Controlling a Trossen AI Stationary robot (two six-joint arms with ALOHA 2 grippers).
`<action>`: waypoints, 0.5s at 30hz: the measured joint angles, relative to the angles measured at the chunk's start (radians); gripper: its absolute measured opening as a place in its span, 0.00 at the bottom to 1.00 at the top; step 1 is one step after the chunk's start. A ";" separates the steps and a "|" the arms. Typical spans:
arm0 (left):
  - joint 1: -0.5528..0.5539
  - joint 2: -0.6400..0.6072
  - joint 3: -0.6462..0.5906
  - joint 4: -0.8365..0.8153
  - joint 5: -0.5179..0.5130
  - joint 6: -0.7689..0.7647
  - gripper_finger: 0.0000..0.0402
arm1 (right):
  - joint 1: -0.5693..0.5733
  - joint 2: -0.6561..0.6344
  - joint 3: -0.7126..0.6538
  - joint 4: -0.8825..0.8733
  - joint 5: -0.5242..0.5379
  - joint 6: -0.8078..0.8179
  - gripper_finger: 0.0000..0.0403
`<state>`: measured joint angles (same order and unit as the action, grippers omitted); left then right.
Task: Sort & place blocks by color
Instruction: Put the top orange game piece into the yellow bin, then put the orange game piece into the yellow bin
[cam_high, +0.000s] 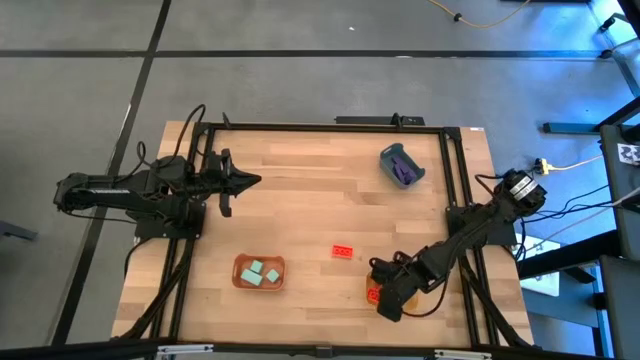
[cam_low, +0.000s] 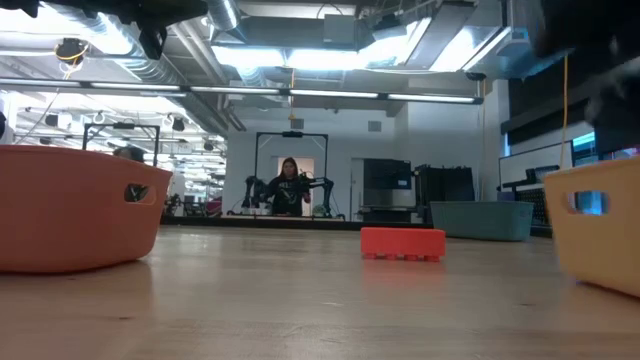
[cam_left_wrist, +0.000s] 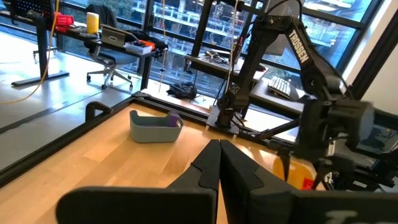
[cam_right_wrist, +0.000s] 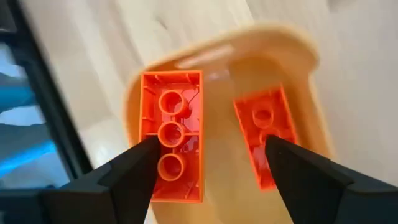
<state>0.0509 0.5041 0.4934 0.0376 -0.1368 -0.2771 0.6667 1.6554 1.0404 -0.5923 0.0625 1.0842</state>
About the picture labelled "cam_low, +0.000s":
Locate blue-grey plastic bin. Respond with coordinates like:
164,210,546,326
430,200,535,243

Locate red studded block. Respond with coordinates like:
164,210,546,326
360,227,447,263

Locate black cabinet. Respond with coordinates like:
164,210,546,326
362,158,413,209

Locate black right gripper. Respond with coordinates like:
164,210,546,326
584,57,640,156

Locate silver ventilation duct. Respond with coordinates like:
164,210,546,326
49,0,241,136

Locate black stacked crates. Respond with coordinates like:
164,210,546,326
414,164,476,222

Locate orange plastic bin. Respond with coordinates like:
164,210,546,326
0,144,174,275

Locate black gantry frame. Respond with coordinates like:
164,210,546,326
254,131,330,217

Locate black table frame rail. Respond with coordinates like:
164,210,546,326
159,214,436,231

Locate long ceiling light bar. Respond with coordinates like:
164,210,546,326
0,77,485,106

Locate yellow plastic bin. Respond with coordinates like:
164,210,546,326
543,155,640,300

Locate person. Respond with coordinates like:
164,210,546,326
266,157,312,218
112,145,146,164

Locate yellow hanging cable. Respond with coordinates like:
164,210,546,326
559,53,570,169

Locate black and yellow cable reel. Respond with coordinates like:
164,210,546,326
53,37,91,67

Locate white board with black frame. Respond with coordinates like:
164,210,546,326
498,140,576,189

